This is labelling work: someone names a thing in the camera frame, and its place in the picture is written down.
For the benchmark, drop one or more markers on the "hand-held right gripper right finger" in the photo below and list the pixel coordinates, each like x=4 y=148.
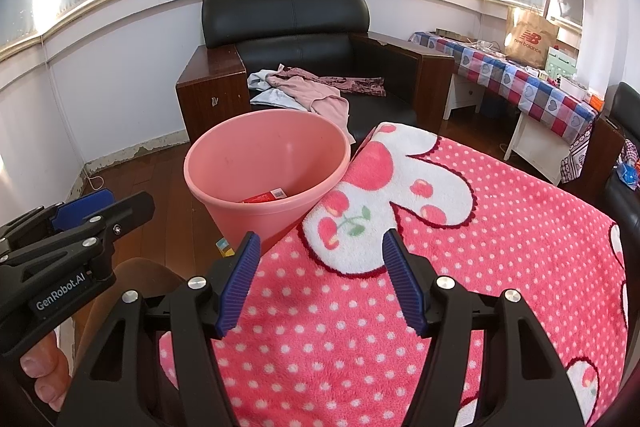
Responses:
x=402 y=287

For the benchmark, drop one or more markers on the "pink plastic bin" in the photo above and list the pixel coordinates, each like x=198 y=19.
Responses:
x=225 y=157

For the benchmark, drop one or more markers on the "checked tablecloth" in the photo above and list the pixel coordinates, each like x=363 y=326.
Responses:
x=500 y=77

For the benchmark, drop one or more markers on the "brown paper bag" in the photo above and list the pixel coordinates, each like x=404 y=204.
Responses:
x=530 y=37

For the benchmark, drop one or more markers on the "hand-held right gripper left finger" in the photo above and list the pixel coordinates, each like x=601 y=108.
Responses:
x=240 y=282

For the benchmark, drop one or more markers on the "patterned cloth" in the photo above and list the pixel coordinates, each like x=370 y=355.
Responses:
x=631 y=152

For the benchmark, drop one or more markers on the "light blue cloth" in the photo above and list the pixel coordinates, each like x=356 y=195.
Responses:
x=272 y=99

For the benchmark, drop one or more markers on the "green box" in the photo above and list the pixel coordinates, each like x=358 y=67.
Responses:
x=562 y=64

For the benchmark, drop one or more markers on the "orange box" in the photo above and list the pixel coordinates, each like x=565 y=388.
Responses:
x=595 y=102

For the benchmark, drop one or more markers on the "red white medicine box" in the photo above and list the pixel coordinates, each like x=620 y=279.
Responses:
x=265 y=196

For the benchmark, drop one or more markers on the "small yellow blue packet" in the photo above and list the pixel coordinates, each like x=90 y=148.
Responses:
x=225 y=248

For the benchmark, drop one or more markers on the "pink clothes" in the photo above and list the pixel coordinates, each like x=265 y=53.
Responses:
x=320 y=94

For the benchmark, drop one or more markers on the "person's left hand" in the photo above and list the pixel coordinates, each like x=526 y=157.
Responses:
x=45 y=372

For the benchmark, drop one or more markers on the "hanging checked cloth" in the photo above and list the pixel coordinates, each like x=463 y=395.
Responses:
x=575 y=157

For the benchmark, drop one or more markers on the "black leather armchair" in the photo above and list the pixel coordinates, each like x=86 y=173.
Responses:
x=285 y=17
x=622 y=107

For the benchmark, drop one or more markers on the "pink polka dot blanket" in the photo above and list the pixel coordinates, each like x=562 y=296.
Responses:
x=500 y=232

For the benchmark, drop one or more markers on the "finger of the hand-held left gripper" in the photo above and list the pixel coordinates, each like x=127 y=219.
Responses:
x=127 y=214
x=80 y=209

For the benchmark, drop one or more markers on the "blue plastic bag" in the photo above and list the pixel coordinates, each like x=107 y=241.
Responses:
x=629 y=174

